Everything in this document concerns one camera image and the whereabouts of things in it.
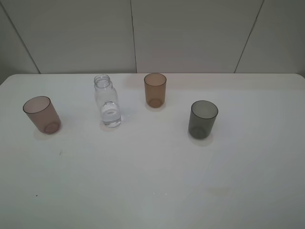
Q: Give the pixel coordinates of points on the orange translucent plastic cup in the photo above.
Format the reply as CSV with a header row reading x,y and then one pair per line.
x,y
155,87

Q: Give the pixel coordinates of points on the pink translucent plastic cup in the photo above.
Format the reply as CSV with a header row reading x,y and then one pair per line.
x,y
42,113

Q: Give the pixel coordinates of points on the grey translucent plastic cup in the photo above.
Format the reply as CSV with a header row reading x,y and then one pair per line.
x,y
202,117

